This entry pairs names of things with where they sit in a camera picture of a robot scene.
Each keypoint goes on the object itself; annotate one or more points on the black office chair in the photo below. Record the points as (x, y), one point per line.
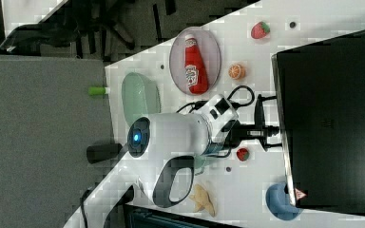
(70, 22)

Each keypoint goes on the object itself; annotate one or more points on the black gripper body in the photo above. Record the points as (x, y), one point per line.
(237, 134)

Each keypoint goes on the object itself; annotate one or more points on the small red strawberry toy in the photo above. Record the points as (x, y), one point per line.
(243, 154)

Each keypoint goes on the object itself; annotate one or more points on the grey round plate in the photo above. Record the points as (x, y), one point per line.
(210, 52)

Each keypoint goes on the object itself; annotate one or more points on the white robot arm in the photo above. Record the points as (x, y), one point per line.
(160, 152)

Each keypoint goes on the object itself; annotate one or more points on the red plush ketchup bottle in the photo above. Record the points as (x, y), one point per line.
(195, 71)

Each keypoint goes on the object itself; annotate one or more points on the black cylinder table mount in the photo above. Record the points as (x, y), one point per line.
(103, 152)

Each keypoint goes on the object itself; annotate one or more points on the green colander basket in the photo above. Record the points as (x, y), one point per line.
(140, 96)

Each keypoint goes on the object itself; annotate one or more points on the blue bowl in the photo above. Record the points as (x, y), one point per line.
(278, 203)

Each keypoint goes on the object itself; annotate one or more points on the green marker pen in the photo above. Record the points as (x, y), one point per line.
(98, 90)

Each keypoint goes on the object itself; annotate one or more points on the orange slice toy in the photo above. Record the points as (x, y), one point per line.
(236, 71)

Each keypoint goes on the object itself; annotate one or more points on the large red strawberry toy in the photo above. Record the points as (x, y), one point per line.
(260, 30)

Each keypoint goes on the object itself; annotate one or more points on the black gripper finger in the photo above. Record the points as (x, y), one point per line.
(263, 133)

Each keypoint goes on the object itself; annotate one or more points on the black toaster oven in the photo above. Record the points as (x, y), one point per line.
(320, 91)

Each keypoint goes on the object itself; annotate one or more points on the yellow banana peel toy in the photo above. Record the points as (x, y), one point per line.
(202, 200)

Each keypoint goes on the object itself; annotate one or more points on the green metal cup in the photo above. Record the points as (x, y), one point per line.
(199, 164)

